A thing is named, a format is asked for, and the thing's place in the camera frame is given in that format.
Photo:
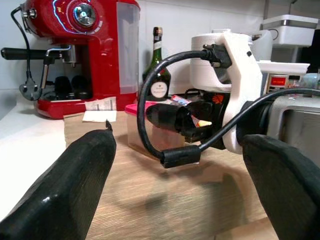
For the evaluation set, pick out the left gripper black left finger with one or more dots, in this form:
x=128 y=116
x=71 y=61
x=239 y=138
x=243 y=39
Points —
x=57 y=195

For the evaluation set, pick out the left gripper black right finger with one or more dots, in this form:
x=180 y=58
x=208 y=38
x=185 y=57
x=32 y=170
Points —
x=287 y=195

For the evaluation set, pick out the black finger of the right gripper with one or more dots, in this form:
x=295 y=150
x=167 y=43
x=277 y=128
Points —
x=203 y=108
x=162 y=116

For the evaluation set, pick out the pink lidded clear container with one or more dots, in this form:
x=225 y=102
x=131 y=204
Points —
x=131 y=110

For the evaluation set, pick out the dark green wine bottle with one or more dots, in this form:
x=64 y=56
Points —
x=157 y=60

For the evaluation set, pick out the white sachet strip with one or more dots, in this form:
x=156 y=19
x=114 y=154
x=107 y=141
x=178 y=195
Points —
x=100 y=104

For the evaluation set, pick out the white paper napkin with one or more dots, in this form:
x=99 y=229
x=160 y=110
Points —
x=98 y=116

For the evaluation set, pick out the red espresso machine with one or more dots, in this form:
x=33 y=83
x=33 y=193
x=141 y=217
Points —
x=100 y=62

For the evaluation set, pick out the beige cloth mat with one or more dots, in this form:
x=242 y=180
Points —
x=162 y=200

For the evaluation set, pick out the large white cooking appliance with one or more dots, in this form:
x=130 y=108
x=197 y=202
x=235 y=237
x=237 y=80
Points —
x=287 y=30

